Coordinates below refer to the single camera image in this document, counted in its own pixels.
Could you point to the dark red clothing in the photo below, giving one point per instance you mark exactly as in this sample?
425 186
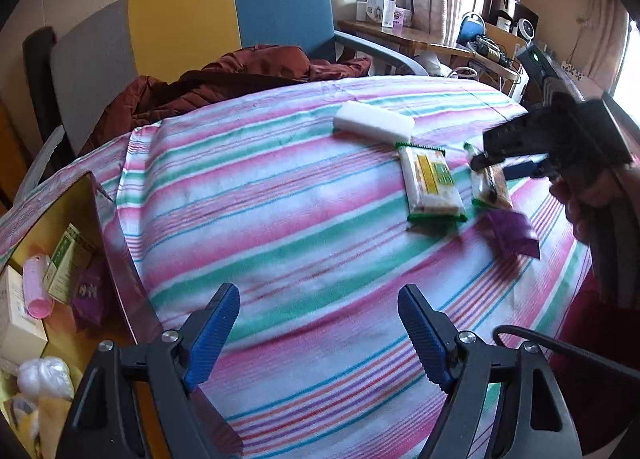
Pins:
600 364

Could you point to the crumpled white plastic bag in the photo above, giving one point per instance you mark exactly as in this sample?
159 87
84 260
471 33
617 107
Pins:
45 379

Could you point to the blue rounded object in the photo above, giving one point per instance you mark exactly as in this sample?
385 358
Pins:
470 31

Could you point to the white product box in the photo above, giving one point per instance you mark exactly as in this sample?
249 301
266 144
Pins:
376 4

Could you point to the white round device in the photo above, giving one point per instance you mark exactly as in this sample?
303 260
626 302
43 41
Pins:
527 29

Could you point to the tall white carton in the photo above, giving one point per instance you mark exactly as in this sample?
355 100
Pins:
389 11

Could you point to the light wooden side table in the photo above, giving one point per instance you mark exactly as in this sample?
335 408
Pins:
500 71

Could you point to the striped bed sheet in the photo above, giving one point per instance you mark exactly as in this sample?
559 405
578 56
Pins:
300 239

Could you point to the dark brown chair back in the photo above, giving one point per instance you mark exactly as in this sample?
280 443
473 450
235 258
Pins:
40 74

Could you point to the purple snack packet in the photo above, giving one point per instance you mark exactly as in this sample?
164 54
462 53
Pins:
90 294
510 234

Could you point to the pink plastic bottle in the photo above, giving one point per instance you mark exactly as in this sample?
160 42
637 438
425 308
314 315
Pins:
37 289

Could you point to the green-ended cracker packet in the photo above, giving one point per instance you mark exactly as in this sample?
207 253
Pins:
432 184

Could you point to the grey yellow blue armchair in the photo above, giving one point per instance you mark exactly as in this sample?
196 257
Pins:
180 19

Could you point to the white foam block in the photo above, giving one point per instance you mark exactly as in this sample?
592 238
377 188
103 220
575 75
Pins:
372 121

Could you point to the small white jar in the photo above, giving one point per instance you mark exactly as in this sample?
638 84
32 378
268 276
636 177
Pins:
362 11

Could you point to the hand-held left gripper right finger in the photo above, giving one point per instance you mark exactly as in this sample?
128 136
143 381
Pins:
425 334

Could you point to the brown snack packet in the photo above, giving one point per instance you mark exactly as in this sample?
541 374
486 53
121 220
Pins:
492 189

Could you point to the beige printed carton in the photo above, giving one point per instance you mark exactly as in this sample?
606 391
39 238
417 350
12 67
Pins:
17 319

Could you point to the person's right hand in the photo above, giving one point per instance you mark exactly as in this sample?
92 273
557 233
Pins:
585 195

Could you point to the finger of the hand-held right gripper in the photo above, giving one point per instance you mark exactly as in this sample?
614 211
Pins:
515 139
522 171

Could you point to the red-brown jacket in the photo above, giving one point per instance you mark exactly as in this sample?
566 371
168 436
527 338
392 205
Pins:
260 69

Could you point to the purple and white box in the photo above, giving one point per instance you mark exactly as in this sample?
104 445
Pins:
402 19

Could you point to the cardboard box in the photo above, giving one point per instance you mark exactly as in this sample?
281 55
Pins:
505 36
60 204

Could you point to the wooden desk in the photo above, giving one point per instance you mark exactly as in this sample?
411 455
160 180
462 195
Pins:
400 36

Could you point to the green and white box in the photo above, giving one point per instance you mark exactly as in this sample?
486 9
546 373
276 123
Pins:
67 259

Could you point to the power strip with plugs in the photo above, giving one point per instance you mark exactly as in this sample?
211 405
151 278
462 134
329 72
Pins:
492 54

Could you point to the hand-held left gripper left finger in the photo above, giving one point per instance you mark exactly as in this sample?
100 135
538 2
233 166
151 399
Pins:
212 334

